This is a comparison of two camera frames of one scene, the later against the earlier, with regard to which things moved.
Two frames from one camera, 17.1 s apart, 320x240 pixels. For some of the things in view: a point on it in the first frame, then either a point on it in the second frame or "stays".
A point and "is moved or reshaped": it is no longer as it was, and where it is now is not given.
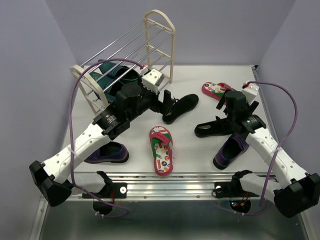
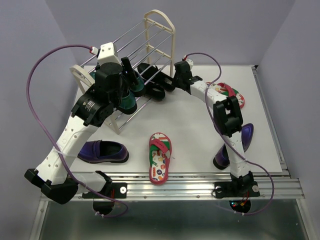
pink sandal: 215,90 stays
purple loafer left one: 111,152 stays
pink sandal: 161,144 is moved or reshaped
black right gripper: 248,106 to 176,84
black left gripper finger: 168,102 to 129,71
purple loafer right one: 232,148 stays
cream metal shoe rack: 146,52 stays
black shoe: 180,106 is moved or reshaped
